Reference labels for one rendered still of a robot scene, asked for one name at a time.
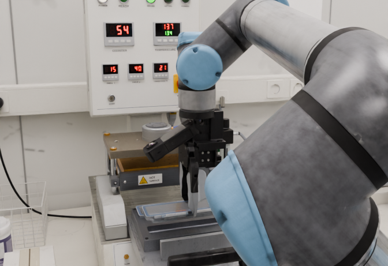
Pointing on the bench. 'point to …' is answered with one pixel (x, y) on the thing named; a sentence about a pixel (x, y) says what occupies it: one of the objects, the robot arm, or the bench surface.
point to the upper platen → (135, 163)
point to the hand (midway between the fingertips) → (187, 203)
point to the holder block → (171, 229)
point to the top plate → (135, 141)
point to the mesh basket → (30, 216)
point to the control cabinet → (137, 44)
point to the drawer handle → (206, 258)
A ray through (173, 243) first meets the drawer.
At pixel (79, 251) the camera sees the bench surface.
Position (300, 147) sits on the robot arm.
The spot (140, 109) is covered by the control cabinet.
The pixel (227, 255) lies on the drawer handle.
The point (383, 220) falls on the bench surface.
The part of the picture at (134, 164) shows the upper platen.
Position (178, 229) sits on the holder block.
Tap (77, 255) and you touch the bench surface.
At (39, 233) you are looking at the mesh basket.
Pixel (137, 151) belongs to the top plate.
